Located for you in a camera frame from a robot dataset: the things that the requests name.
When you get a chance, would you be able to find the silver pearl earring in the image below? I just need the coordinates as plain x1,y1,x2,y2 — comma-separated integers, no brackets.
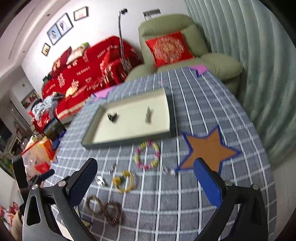
161,166,176,176

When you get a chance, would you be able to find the pink star right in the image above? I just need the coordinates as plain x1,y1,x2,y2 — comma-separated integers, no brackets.
189,65,208,78

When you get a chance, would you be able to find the yellow cord flower bracelet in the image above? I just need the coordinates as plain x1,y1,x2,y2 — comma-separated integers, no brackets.
112,170,136,194

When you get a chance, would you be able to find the pink yellow bead bracelet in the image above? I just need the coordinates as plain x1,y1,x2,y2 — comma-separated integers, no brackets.
133,140,161,171

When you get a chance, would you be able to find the red gold embroidered cushion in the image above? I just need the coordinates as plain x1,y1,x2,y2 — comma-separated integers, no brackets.
145,31,194,67

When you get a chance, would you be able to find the red wedding sofa cover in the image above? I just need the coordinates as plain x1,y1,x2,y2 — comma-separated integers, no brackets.
32,36,142,133

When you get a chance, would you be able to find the top right picture frame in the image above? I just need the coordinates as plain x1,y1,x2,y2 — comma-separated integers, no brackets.
73,6,89,21

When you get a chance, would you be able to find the brown wooden bead bracelet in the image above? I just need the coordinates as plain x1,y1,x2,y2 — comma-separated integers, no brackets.
104,201,124,227

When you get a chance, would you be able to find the pink star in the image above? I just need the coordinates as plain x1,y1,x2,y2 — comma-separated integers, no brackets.
189,65,208,78
92,86,115,99

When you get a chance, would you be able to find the grey tray cream lining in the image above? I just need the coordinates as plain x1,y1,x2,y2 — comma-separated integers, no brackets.
81,88,175,149

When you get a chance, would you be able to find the small picture frame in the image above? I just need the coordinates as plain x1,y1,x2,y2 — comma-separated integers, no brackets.
42,43,51,56

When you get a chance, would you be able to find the grey clothes pile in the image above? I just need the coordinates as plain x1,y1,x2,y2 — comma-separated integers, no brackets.
31,92,65,121

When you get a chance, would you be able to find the green recliner armchair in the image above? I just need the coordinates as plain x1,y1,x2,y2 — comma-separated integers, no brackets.
125,14,243,94

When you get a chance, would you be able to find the cream green pillow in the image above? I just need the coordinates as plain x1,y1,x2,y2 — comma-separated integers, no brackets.
66,42,89,65

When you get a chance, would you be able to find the picture frame pair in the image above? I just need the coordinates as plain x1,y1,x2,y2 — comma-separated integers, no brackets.
47,13,73,45

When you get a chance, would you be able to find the olive beaded bracelet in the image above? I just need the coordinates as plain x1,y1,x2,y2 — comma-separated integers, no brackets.
85,195,105,215

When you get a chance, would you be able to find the black hair claw clip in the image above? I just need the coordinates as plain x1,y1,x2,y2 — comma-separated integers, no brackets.
107,113,118,123

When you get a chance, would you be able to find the dark landscape box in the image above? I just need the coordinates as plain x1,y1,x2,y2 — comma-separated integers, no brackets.
43,117,66,142

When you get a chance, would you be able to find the wall socket panel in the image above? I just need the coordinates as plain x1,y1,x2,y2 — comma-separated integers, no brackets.
143,9,161,19

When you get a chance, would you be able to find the orange red gift bag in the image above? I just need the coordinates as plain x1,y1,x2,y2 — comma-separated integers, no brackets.
21,137,56,178

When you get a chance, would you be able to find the camera stand pole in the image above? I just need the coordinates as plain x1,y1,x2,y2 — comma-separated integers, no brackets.
118,8,132,74

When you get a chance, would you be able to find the teal curtain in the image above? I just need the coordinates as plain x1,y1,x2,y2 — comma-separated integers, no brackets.
186,1,295,166

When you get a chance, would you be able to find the small silver brooch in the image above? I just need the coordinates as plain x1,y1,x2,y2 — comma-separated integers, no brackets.
107,162,116,174

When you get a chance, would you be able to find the dark red pillow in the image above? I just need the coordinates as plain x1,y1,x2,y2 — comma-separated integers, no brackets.
51,47,72,78

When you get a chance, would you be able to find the silver rhinestone hair clip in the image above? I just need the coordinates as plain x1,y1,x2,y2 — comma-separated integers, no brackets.
145,106,153,125

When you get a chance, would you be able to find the brown star blue border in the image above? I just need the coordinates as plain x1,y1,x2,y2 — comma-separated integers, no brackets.
176,125,242,174

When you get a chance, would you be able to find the pink star left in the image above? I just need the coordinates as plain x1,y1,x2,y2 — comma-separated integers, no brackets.
92,86,115,99

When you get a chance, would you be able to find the grey checked tablecloth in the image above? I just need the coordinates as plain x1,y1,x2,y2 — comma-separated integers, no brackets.
45,67,276,240

